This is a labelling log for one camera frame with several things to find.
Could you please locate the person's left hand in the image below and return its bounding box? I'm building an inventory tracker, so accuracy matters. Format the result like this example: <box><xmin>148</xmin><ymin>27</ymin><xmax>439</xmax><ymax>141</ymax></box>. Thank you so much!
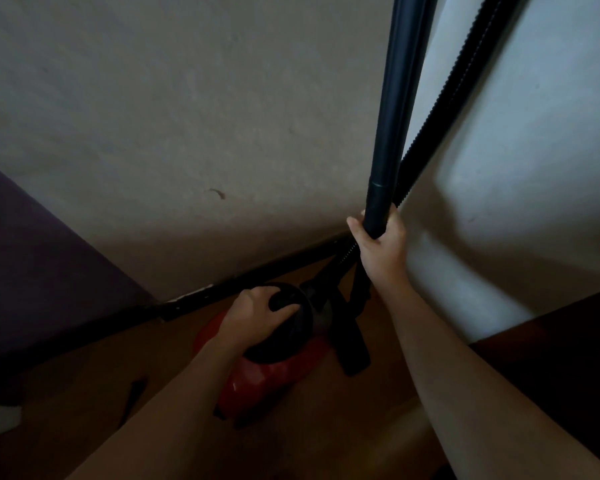
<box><xmin>219</xmin><ymin>287</ymin><xmax>302</xmax><ymax>353</ymax></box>

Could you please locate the black vacuum wand tube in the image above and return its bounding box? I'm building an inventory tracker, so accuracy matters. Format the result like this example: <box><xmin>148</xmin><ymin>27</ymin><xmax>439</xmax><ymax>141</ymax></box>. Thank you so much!
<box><xmin>363</xmin><ymin>0</ymin><xmax>440</xmax><ymax>241</ymax></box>

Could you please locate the dark flat object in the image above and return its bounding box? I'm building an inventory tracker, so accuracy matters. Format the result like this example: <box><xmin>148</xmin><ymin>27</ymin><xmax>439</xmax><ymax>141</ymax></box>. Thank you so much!
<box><xmin>116</xmin><ymin>377</ymin><xmax>149</xmax><ymax>431</ymax></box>

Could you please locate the red and black vacuum cleaner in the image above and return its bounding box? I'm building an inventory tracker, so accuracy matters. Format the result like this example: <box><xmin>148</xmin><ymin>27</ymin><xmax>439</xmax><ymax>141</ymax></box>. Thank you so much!
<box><xmin>192</xmin><ymin>281</ymin><xmax>337</xmax><ymax>428</ymax></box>

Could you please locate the person's left forearm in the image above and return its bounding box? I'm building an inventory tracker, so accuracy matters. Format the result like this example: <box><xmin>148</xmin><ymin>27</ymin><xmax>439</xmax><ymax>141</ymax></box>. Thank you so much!
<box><xmin>67</xmin><ymin>327</ymin><xmax>255</xmax><ymax>480</ymax></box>

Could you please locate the black baseboard strip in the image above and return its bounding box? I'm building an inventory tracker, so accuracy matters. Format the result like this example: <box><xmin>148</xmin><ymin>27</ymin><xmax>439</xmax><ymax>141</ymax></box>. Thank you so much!
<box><xmin>0</xmin><ymin>234</ymin><xmax>353</xmax><ymax>376</ymax></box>

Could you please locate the person's right forearm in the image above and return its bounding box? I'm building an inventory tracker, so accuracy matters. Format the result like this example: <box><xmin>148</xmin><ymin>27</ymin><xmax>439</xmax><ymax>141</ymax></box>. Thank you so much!
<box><xmin>366</xmin><ymin>279</ymin><xmax>600</xmax><ymax>480</ymax></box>

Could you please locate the dark brown wooden furniture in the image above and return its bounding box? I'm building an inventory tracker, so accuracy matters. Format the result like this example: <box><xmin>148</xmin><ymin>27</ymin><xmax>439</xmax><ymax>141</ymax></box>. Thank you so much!
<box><xmin>469</xmin><ymin>285</ymin><xmax>600</xmax><ymax>480</ymax></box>

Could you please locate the person's right hand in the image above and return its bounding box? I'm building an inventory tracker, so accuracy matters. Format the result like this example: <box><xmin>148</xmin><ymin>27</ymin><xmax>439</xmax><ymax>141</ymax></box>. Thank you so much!
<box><xmin>346</xmin><ymin>205</ymin><xmax>409</xmax><ymax>296</ymax></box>

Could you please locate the black corrugated vacuum hose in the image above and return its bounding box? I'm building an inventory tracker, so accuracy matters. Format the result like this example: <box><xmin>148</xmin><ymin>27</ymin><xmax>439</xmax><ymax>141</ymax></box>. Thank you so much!
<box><xmin>300</xmin><ymin>0</ymin><xmax>534</xmax><ymax>315</ymax></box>

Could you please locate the black vacuum nozzle attachment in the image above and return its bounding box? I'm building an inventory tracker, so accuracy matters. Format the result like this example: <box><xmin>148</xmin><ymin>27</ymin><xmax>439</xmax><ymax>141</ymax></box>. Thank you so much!
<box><xmin>327</xmin><ymin>275</ymin><xmax>372</xmax><ymax>378</ymax></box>

